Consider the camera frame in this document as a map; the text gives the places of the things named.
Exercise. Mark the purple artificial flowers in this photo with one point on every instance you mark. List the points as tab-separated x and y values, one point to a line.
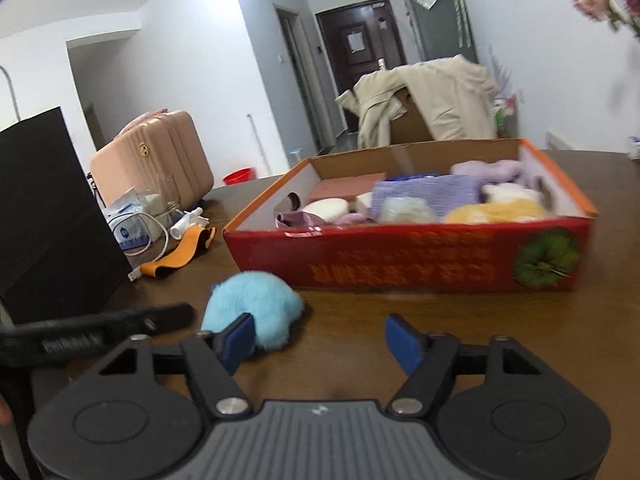
500	75

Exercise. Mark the beige coat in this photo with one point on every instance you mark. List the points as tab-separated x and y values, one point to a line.
440	100

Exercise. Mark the white folded umbrella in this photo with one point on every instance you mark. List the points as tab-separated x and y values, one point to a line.
459	15

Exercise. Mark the purple fluffy headband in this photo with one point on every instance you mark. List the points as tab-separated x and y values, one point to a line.
495	171

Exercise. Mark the small white block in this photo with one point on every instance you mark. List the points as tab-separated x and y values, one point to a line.
365	202

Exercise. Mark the pink suitcase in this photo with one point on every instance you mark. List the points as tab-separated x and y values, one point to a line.
155	155

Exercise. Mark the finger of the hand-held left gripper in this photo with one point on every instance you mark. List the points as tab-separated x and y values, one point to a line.
125	317
65	347

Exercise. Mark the black box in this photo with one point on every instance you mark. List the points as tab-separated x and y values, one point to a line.
50	220

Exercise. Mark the blue fluffy plush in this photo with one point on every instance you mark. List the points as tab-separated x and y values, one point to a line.
250	305

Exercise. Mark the red cardboard box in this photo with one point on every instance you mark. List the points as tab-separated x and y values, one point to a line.
410	255

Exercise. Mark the purple satin headband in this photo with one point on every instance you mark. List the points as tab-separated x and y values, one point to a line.
300	221

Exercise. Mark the white orange plush toy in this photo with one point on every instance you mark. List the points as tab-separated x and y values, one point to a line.
500	210

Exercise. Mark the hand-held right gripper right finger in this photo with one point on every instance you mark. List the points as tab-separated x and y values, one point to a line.
404	345

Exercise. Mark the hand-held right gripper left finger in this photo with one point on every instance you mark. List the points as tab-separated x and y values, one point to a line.
239	342

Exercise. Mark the blue white tissue pack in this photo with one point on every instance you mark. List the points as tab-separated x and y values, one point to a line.
131	220

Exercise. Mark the red plastic basin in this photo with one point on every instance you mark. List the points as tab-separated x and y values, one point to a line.
239	176

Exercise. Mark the small white jar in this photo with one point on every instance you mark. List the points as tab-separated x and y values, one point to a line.
634	147

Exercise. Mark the pale green fluffy pad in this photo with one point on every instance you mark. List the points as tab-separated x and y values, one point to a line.
406	210

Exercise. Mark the lavender cloth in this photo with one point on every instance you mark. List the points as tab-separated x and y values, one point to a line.
430	195

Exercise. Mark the white spray bottle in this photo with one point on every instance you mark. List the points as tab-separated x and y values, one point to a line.
187	222

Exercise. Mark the brown chair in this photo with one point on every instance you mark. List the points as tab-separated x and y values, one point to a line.
410	120

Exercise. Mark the white round puff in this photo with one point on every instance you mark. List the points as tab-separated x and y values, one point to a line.
325	207

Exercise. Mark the grey refrigerator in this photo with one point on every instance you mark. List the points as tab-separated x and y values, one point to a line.
440	25

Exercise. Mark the clear glass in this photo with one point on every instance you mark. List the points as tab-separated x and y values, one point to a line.
167	195

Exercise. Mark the pink scrunchie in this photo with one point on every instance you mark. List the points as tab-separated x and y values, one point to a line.
351	219

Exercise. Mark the dark brown door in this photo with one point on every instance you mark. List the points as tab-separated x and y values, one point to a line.
360	45

